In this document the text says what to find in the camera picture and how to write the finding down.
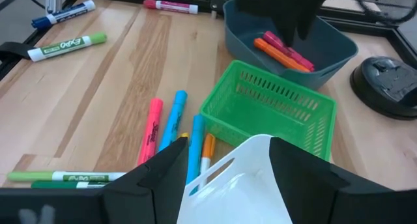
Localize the pink Expo marker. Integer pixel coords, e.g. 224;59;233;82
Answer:
143;0;199;15

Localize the dark green slim marker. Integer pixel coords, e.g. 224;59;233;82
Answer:
31;180;110;189

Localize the white plastic bin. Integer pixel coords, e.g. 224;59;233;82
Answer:
176;133;294;224

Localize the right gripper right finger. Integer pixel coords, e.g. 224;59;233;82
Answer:
269;137;397;224

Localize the black frame clamp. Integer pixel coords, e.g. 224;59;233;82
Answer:
0;41;32;63

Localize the lime green Expo marker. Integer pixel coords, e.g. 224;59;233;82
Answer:
27;31;108;63

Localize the orange-capped white marker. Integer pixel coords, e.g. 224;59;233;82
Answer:
197;133;217;189

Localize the lime green slim marker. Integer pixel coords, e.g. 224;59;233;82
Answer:
7;170;127;182

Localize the dark blue Expo marker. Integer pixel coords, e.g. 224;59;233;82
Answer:
31;0;96;30

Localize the teal plastic bin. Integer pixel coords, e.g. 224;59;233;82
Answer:
223;0;359;91

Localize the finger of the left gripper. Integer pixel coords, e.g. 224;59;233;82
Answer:
236;4;296;46
293;0;332;40

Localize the orange highlighter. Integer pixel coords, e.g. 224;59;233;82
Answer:
253;37;312;74

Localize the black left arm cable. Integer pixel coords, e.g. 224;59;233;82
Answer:
353;0;417;26

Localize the pink highlighter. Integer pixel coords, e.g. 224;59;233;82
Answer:
136;97;164;168
262;31;316;72

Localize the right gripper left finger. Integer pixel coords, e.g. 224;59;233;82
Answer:
103;136;189;224

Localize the green plastic basket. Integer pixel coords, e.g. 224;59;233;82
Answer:
199;59;338;162

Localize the blue highlighter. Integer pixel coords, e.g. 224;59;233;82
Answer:
185;114;206;196
158;89;189;153

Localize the black gooseneck desk lamp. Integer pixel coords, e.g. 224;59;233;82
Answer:
349;55;417;121

